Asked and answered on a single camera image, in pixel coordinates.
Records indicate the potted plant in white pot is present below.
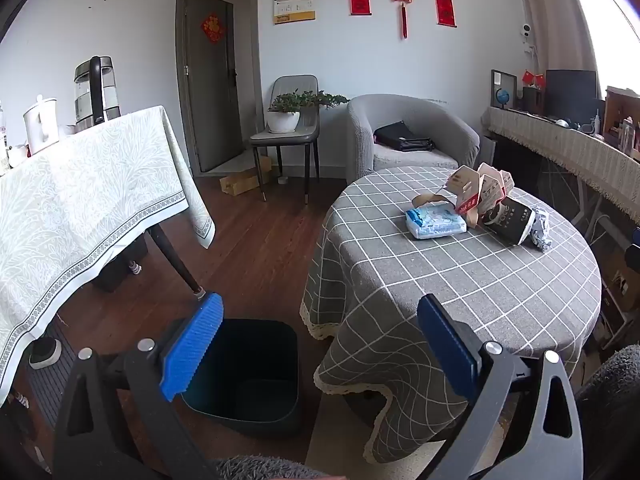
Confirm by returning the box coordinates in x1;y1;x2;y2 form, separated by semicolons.
265;89;351;134

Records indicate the white metal desk frame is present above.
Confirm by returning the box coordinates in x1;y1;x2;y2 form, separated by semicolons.
575;175;617;241

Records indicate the wooden box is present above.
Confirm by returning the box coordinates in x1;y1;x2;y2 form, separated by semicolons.
602;85;640;153

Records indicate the black storage box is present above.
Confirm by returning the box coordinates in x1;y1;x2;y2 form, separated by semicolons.
92;235;151;293

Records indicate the bright window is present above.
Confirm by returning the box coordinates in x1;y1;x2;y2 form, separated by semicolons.
560;0;640;106

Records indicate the grey dining chair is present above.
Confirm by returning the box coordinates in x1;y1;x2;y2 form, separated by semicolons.
250;75;321;206

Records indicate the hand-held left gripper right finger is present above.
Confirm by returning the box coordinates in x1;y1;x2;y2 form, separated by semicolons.
416;293;585;480

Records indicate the dark teal trash bin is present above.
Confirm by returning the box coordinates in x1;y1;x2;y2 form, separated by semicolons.
180;317;303;436

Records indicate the black box with text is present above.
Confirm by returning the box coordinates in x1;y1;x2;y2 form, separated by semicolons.
482;195;537;247

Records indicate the red diamond door decoration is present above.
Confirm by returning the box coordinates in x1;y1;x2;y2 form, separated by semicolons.
200;14;227;44

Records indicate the grey checked tablecloth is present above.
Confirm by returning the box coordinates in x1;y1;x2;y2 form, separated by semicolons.
299;165;603;465

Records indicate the framed picture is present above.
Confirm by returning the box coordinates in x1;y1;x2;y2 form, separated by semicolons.
490;69;518;110

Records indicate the blue white wet wipes packet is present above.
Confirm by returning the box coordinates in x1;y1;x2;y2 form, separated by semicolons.
405;201;468;240

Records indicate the black handbag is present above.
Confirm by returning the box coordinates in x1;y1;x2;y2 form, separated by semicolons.
373;121;435;153

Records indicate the side shelf with lace cloth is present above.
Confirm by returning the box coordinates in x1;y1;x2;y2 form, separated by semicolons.
487;106;640;216

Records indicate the cardboard box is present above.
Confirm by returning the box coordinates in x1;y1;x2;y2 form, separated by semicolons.
220;156;275;196

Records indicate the grey armchair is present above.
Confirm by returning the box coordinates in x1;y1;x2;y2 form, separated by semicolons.
346;94;481;186

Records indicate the black table leg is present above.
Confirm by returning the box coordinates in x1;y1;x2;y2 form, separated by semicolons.
148;224;207;301

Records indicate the dark ribbed floor mat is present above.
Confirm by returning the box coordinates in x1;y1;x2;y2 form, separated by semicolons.
27;320;101;436

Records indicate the black monitor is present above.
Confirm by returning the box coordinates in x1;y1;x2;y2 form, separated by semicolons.
545;69;598;118

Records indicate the wall calendar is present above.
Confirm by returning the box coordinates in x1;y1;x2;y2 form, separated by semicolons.
273;0;317;25

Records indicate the crushed brown cardboard carton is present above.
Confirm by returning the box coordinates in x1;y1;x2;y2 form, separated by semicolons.
411;162;516;228

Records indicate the pale floral tablecloth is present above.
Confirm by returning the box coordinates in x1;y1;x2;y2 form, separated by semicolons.
0;105;217;396

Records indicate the white jug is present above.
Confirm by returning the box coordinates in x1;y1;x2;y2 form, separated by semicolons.
23;95;61;157

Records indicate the glass electric kettle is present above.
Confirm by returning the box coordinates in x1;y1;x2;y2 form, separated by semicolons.
74;56;122;128

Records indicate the silver foil wrapper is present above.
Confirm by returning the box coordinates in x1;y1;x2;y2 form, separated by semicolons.
527;206;552;252

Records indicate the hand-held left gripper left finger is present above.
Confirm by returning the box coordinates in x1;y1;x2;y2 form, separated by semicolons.
52;291;224;480

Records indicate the black and white shoe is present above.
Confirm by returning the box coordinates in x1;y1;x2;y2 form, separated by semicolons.
29;337;63;371

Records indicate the grey door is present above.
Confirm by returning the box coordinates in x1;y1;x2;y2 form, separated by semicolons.
184;0;236;173

